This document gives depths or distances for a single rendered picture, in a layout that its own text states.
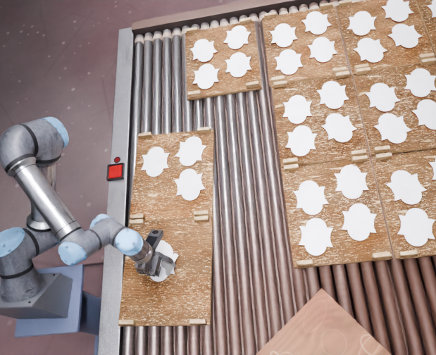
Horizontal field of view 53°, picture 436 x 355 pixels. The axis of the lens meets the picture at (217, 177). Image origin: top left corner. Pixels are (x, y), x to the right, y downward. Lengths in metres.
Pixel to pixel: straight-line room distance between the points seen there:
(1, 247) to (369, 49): 1.69
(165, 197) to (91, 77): 2.02
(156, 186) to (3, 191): 1.81
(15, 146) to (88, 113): 2.05
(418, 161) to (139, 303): 1.19
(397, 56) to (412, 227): 0.79
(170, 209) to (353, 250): 0.73
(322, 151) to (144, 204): 0.76
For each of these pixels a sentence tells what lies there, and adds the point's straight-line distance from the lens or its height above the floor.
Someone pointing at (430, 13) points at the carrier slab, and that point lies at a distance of 2.33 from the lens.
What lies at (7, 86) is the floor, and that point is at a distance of 4.07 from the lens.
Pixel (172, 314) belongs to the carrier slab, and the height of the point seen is 0.94.
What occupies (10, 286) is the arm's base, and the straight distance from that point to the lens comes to 1.77.
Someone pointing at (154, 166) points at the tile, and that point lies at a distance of 1.92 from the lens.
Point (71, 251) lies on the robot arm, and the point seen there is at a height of 1.39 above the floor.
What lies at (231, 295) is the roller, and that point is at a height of 0.92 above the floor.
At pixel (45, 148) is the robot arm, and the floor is 1.42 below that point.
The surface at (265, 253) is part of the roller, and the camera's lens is 1.70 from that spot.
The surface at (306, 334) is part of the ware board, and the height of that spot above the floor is 1.04.
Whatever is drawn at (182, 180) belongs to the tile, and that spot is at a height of 0.94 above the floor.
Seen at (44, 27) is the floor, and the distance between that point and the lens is 4.34.
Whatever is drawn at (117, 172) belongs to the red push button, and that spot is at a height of 0.93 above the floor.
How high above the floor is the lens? 2.55
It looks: 62 degrees down
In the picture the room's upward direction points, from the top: 23 degrees counter-clockwise
